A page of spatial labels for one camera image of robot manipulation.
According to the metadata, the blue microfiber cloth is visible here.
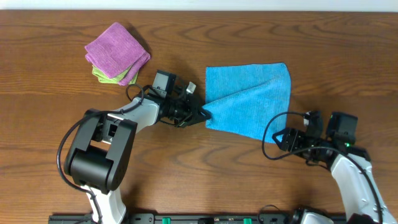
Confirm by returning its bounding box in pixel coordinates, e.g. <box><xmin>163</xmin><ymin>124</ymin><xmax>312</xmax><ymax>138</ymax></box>
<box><xmin>203</xmin><ymin>63</ymin><xmax>291</xmax><ymax>143</ymax></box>

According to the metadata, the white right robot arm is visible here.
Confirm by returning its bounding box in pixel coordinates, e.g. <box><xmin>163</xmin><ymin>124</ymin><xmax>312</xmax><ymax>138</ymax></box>
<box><xmin>272</xmin><ymin>111</ymin><xmax>396</xmax><ymax>223</ymax></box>

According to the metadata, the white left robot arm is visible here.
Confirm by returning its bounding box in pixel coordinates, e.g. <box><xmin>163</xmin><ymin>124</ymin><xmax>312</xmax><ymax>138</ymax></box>
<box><xmin>56</xmin><ymin>70</ymin><xmax>211</xmax><ymax>223</ymax></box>

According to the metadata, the green folded cloth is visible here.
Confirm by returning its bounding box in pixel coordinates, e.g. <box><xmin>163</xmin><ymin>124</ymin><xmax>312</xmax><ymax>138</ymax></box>
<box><xmin>92</xmin><ymin>65</ymin><xmax>139</xmax><ymax>86</ymax></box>

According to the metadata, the purple folded cloth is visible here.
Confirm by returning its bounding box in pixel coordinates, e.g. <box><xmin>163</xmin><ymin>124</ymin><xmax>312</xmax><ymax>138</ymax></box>
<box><xmin>85</xmin><ymin>22</ymin><xmax>150</xmax><ymax>78</ymax></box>

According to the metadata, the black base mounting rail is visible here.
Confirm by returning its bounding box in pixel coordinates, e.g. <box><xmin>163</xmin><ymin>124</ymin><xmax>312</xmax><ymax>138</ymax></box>
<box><xmin>48</xmin><ymin>205</ymin><xmax>347</xmax><ymax>224</ymax></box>

